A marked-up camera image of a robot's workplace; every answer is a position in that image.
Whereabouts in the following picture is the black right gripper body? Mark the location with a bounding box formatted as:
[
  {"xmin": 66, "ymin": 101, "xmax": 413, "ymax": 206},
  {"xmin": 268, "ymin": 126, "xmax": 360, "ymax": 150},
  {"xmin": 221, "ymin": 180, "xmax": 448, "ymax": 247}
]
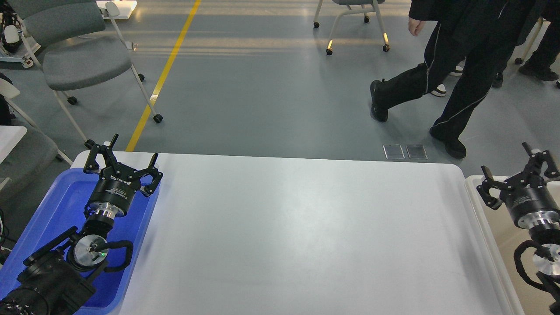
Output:
[{"xmin": 503, "ymin": 178, "xmax": 559, "ymax": 230}]

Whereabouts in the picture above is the grey chair at left edge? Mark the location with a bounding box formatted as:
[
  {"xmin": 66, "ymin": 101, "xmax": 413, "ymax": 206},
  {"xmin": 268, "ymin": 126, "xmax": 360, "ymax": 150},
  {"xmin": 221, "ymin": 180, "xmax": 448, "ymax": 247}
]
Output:
[{"xmin": 0, "ymin": 74, "xmax": 72, "ymax": 202}]

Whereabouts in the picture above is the person in striped black trousers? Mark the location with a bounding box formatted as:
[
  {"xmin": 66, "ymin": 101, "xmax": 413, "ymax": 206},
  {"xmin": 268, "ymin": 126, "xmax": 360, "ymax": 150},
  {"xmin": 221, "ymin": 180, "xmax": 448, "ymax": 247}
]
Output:
[{"xmin": 370, "ymin": 0, "xmax": 547, "ymax": 159}]

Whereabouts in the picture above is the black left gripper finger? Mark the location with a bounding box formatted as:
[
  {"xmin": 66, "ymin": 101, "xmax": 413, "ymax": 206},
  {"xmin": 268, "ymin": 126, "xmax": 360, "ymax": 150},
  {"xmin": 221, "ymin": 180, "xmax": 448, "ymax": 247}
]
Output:
[
  {"xmin": 131, "ymin": 152, "xmax": 163, "ymax": 197},
  {"xmin": 83, "ymin": 134, "xmax": 119, "ymax": 174}
]

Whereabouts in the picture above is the right floor socket plate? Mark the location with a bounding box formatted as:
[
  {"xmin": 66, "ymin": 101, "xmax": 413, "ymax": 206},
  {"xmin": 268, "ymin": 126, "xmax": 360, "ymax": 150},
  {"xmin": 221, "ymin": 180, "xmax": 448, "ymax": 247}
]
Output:
[{"xmin": 406, "ymin": 145, "xmax": 428, "ymax": 160}]

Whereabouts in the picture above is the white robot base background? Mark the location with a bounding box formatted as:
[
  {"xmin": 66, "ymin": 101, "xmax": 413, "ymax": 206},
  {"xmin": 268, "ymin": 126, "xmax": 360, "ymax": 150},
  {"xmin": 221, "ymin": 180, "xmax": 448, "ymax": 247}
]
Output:
[{"xmin": 0, "ymin": 0, "xmax": 42, "ymax": 69}]

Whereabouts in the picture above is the white table at left edge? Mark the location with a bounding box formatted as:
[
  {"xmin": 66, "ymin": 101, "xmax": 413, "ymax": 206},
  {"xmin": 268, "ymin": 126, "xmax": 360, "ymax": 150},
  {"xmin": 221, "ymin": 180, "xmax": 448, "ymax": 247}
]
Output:
[{"xmin": 0, "ymin": 125, "xmax": 27, "ymax": 163}]

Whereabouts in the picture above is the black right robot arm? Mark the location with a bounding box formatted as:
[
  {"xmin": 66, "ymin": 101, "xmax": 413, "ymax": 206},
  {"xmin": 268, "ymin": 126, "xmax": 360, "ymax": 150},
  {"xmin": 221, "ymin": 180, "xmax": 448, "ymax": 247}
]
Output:
[{"xmin": 476, "ymin": 142, "xmax": 560, "ymax": 315}]

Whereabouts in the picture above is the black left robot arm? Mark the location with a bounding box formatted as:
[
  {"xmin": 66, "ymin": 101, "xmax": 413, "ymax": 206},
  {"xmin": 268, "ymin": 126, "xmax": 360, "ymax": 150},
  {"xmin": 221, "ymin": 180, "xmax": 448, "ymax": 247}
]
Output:
[{"xmin": 1, "ymin": 137, "xmax": 163, "ymax": 315}]

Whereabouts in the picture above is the person in black at right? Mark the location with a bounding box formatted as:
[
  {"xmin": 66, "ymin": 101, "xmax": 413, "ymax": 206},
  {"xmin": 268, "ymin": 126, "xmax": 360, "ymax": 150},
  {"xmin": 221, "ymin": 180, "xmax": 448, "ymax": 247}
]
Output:
[{"xmin": 518, "ymin": 0, "xmax": 560, "ymax": 82}]

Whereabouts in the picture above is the white rolling chair background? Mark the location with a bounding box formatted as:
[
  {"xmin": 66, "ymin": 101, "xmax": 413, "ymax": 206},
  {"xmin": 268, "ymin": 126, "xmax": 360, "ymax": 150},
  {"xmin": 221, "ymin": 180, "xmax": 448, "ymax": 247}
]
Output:
[{"xmin": 313, "ymin": 0, "xmax": 391, "ymax": 56}]

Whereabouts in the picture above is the floor socket plate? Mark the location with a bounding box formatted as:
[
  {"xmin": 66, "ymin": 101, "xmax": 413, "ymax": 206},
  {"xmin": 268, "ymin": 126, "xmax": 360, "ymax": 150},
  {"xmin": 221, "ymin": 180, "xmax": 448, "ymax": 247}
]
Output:
[
  {"xmin": 406, "ymin": 145, "xmax": 428, "ymax": 160},
  {"xmin": 383, "ymin": 145, "xmax": 405, "ymax": 160}
]

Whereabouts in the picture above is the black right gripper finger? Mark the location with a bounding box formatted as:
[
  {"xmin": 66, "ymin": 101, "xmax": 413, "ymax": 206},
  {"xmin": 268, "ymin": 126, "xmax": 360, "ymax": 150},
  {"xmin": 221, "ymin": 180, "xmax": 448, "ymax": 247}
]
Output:
[
  {"xmin": 476, "ymin": 165, "xmax": 512, "ymax": 211},
  {"xmin": 521, "ymin": 142, "xmax": 560, "ymax": 184}
]

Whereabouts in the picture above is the white plastic bin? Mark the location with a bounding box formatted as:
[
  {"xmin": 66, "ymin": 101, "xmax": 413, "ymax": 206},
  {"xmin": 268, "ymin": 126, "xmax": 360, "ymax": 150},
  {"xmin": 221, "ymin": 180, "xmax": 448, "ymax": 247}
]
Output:
[{"xmin": 465, "ymin": 175, "xmax": 555, "ymax": 315}]

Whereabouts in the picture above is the blue plastic tray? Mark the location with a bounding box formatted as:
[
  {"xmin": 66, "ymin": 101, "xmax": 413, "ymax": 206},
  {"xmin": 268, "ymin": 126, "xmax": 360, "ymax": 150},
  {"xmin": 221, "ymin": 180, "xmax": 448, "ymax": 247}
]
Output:
[{"xmin": 0, "ymin": 168, "xmax": 159, "ymax": 315}]

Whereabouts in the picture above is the grey rolling chair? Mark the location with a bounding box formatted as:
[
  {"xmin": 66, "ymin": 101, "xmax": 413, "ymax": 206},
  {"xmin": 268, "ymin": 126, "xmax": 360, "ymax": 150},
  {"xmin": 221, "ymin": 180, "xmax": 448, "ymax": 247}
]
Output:
[{"xmin": 8, "ymin": 0, "xmax": 150, "ymax": 141}]

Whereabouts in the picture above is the left floor socket plate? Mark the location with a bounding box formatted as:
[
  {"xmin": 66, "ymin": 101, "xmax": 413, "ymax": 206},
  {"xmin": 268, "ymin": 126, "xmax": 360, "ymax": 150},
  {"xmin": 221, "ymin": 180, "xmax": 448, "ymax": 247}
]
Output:
[{"xmin": 383, "ymin": 145, "xmax": 405, "ymax": 160}]

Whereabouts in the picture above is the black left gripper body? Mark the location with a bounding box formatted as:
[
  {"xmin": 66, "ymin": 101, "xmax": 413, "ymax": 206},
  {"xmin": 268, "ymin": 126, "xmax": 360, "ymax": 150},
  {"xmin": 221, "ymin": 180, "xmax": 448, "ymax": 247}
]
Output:
[{"xmin": 86, "ymin": 163, "xmax": 141, "ymax": 218}]

